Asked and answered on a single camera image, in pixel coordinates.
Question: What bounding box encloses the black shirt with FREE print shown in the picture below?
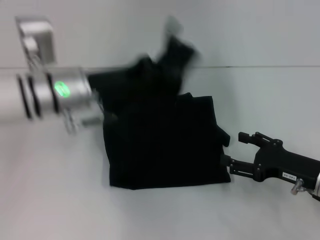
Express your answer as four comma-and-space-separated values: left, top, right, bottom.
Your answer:
87, 34, 232, 191

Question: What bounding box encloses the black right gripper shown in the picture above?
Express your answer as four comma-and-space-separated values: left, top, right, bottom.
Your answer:
221, 131, 320, 194

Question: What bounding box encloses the right gripper cable with plugs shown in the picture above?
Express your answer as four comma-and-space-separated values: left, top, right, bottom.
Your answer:
289, 178, 320, 201

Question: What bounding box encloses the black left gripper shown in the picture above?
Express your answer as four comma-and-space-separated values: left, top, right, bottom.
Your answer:
86, 62, 148, 101

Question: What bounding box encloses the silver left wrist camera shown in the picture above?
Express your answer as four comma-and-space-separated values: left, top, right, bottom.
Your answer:
14, 16, 58, 68

